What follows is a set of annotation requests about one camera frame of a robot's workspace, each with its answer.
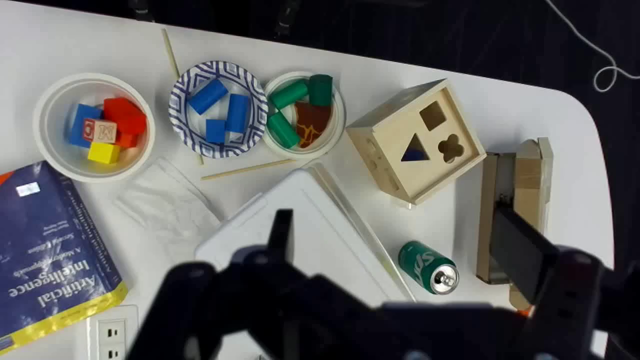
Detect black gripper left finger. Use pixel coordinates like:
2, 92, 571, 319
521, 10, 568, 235
264, 208, 296, 267

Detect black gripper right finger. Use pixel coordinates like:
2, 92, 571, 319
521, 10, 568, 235
491, 200, 562, 309

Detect white lidded plastic container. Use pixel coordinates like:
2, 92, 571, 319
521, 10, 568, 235
195, 165, 419, 315

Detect thin wooden stick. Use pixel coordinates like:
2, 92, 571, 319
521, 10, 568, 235
200, 155, 302, 182
161, 26, 207, 165

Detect flat wooden box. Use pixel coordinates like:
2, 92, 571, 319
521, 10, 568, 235
474, 136, 557, 312

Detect green wooden cylinder block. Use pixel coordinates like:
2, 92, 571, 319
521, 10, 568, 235
306, 71, 337, 108
266, 110, 302, 149
266, 78, 311, 111

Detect green bowl with blocks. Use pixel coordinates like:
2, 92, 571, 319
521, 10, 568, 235
262, 67, 348, 161

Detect clear plastic bag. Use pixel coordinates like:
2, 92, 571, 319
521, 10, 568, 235
112, 155, 227, 245

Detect blue wooden block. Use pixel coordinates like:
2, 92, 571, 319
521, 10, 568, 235
225, 92, 252, 136
205, 118, 228, 146
186, 78, 230, 115

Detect wooden shape sorter cube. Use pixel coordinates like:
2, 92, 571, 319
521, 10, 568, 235
347, 78, 489, 208

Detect blue patterned paper plate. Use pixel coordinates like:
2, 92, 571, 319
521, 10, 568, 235
166, 58, 270, 160

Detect white power strip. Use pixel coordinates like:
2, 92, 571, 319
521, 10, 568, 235
85, 303, 140, 360

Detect yellow wooden block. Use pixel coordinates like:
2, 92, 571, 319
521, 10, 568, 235
86, 140, 124, 167

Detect red wooden block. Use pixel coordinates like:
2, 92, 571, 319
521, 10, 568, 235
101, 95, 148, 149

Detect beige letter block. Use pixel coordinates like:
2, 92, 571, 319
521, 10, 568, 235
90, 118, 120, 146

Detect blue letter block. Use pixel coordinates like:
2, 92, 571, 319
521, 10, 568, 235
66, 102, 105, 149

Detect blue artificial intelligence textbook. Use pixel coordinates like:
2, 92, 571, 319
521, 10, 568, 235
0, 157, 130, 355

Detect white bowl with mixed blocks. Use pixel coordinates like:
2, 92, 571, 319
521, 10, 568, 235
32, 70, 159, 185

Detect white cord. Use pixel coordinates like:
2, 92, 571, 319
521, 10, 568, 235
546, 0, 640, 93

